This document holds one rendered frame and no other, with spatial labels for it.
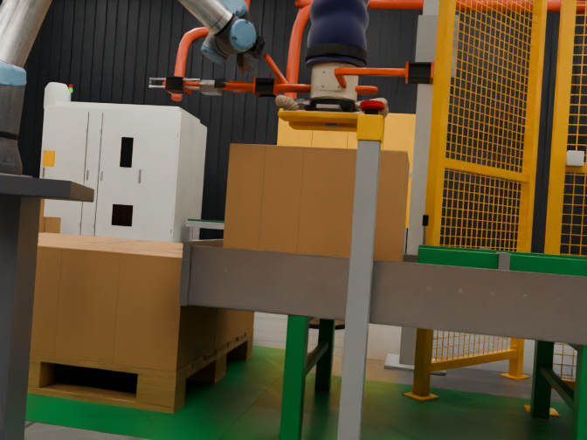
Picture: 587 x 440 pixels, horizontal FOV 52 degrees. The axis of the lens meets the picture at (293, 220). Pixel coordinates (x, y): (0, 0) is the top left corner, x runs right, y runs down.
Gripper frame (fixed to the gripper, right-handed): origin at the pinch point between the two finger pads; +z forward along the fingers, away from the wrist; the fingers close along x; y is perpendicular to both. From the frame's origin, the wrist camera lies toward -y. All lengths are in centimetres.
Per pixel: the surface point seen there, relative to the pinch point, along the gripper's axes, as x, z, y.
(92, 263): -93, -3, -24
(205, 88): -18.4, -4.5, -9.4
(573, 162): 9, 34, 128
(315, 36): 8.1, -14.6, 25.9
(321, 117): -19.9, -14.2, 38.1
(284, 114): -22.8, -14.1, 25.7
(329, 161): -34, -16, 47
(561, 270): -45, -17, 125
